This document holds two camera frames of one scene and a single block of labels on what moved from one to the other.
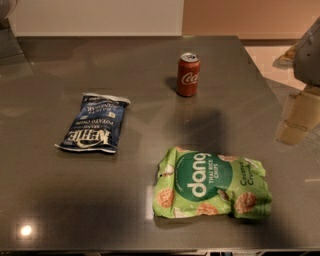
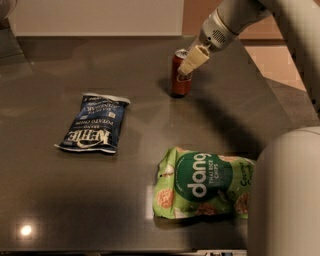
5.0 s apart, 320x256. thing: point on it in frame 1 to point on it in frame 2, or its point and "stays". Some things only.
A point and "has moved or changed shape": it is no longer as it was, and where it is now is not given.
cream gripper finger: [303, 115] to [198, 55]
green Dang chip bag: [193, 183] stays
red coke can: [188, 72] has moved or changed shape
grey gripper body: [308, 58] to [212, 37]
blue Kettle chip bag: [97, 125] stays
